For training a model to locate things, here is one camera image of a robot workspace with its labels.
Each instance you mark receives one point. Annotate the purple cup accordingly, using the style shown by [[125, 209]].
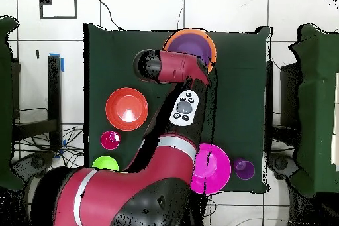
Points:
[[245, 170]]

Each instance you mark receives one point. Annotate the black wheeled base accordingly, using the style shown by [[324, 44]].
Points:
[[280, 163], [38, 162]]

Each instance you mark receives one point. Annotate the purple bowl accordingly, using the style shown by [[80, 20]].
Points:
[[190, 44]]

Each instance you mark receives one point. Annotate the dark green tablecloth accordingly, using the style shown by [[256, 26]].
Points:
[[119, 59]]

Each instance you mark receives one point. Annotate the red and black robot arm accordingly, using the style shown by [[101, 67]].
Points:
[[148, 183]]

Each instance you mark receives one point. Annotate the crimson cup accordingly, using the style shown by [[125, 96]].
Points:
[[107, 141]]

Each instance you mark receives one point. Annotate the green cloth side table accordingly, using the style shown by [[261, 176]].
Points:
[[5, 104], [317, 104]]

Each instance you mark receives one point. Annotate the pink bowl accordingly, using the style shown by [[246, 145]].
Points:
[[214, 169]]

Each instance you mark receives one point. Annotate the red-orange bowl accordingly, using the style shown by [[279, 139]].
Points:
[[116, 109]]

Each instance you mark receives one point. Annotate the blue tape strip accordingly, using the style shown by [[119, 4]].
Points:
[[62, 65]]

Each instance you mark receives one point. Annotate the orange bowl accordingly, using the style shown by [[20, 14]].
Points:
[[190, 31]]

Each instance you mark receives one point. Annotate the white box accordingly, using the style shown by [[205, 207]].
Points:
[[336, 151]]

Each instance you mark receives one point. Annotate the black stand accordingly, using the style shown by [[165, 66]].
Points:
[[54, 90], [290, 90]]

